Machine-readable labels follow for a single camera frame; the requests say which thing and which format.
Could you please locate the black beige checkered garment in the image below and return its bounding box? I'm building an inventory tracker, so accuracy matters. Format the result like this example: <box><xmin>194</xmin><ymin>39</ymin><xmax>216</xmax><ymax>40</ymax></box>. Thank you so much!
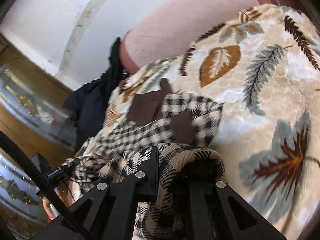
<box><xmin>68</xmin><ymin>79</ymin><xmax>226</xmax><ymax>239</ymax></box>

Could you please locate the person's hand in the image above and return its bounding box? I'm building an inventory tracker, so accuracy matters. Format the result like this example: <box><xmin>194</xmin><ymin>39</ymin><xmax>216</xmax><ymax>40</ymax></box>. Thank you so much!
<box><xmin>42</xmin><ymin>197</ymin><xmax>60</xmax><ymax>220</ymax></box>

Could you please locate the dark navy garment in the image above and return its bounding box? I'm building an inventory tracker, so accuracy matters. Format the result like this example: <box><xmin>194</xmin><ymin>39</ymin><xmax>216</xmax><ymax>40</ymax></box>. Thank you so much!
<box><xmin>63</xmin><ymin>38</ymin><xmax>129</xmax><ymax>152</ymax></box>

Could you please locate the wooden glass cabinet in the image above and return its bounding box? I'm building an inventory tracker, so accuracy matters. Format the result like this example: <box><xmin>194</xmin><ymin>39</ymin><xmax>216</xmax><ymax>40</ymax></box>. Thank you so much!
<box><xmin>1</xmin><ymin>36</ymin><xmax>75</xmax><ymax>239</ymax></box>

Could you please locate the leaf pattern fleece blanket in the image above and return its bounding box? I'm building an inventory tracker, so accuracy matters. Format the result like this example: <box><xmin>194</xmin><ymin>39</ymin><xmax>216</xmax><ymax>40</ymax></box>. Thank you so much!
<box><xmin>67</xmin><ymin>3</ymin><xmax>320</xmax><ymax>240</ymax></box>

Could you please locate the pink padded headboard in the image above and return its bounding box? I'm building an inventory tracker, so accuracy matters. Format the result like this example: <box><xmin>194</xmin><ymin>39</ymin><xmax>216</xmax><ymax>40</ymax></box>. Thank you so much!
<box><xmin>119</xmin><ymin>0</ymin><xmax>271</xmax><ymax>74</ymax></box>

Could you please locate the black cable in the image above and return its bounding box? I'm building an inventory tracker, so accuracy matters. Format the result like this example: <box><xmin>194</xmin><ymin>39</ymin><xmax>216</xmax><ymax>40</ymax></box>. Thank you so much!
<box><xmin>0</xmin><ymin>130</ymin><xmax>96</xmax><ymax>240</ymax></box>

